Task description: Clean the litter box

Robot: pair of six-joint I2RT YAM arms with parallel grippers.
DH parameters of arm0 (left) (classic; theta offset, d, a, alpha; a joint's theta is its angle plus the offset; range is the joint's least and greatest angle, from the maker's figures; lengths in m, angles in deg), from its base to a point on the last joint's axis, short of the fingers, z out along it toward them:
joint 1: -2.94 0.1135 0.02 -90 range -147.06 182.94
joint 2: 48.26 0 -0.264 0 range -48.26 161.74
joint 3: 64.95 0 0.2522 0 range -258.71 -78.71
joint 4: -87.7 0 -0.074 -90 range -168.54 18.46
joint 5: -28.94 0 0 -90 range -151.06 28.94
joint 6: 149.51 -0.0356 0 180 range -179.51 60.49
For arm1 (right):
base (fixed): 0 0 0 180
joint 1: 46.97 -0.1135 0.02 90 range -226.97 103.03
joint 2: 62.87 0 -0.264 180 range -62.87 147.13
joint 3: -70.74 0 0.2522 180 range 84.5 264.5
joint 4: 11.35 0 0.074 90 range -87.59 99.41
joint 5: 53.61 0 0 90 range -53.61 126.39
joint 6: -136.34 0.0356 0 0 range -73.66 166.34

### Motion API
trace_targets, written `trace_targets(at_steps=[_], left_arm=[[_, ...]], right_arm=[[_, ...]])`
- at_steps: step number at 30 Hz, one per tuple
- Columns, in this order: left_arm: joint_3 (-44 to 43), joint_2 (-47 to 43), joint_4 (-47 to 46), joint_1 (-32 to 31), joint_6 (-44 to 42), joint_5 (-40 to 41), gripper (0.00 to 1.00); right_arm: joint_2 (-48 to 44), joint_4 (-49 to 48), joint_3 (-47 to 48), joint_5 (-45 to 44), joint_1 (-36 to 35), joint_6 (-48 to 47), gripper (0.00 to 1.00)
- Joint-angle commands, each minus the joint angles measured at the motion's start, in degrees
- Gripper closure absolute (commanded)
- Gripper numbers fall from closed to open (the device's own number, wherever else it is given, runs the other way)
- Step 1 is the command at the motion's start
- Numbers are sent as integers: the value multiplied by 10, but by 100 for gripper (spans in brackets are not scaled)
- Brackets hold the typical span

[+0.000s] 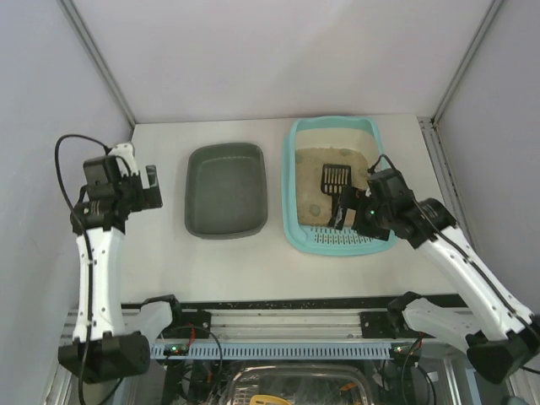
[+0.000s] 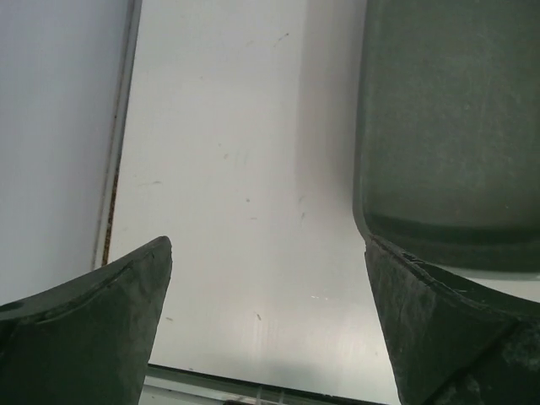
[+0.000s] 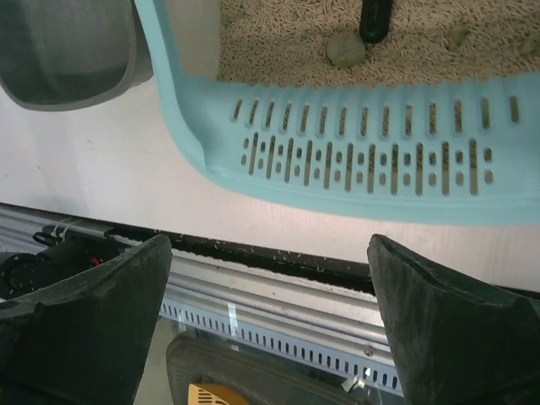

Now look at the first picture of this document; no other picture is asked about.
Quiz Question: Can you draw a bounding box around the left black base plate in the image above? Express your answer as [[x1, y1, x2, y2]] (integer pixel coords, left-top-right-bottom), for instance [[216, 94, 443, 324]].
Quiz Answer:
[[161, 310, 212, 339]]

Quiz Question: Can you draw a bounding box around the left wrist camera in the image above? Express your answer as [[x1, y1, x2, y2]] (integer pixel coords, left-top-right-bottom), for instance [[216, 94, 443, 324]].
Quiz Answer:
[[83, 155, 122, 186]]

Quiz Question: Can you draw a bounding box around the clear plastic tub below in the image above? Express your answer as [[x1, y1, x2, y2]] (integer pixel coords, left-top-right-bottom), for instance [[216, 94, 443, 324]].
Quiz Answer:
[[218, 363, 375, 404]]

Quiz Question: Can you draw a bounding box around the dark grey plastic bin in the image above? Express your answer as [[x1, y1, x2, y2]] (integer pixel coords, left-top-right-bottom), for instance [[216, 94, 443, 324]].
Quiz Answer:
[[184, 143, 267, 240]]

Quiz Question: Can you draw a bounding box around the aluminium front rail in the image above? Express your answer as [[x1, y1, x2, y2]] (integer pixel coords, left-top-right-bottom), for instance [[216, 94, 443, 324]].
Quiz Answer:
[[62, 305, 478, 341]]

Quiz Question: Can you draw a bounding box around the teal cat litter box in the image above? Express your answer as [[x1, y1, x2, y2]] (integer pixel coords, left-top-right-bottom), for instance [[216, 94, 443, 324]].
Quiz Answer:
[[281, 116, 397, 257]]

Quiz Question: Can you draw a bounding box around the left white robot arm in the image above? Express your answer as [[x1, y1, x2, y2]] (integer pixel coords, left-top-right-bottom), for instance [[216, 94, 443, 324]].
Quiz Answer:
[[57, 160, 181, 384]]

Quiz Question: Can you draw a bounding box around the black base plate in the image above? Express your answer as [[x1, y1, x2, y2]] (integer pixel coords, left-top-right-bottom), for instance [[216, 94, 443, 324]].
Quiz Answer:
[[359, 311, 399, 339], [161, 310, 212, 339]]

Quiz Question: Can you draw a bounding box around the black litter scoop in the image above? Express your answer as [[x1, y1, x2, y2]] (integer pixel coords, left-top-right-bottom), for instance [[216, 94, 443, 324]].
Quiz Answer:
[[320, 164, 352, 214]]

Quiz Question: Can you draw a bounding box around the beige cat litter sand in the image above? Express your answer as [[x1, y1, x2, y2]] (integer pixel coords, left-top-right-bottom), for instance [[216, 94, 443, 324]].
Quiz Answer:
[[294, 146, 372, 227]]

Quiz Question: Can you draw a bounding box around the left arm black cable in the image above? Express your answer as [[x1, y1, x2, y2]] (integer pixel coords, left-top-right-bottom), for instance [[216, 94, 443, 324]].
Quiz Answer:
[[54, 134, 113, 237]]

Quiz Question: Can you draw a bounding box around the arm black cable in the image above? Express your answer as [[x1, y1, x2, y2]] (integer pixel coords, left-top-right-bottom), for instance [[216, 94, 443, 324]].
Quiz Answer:
[[54, 134, 113, 237], [366, 154, 402, 176]]

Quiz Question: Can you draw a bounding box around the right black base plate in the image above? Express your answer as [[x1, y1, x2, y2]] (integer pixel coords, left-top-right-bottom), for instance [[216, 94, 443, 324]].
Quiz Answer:
[[359, 311, 399, 339]]

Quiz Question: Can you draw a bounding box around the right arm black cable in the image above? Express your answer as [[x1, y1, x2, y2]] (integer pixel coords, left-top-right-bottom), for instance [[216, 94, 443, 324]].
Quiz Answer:
[[366, 154, 402, 176]]

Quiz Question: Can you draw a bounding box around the blue slotted cable duct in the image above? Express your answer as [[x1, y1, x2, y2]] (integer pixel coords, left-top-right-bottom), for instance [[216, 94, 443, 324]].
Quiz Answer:
[[150, 342, 392, 360]]

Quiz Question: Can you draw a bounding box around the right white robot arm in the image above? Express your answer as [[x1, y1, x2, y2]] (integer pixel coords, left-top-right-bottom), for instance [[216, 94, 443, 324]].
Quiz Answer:
[[329, 186, 539, 384]]

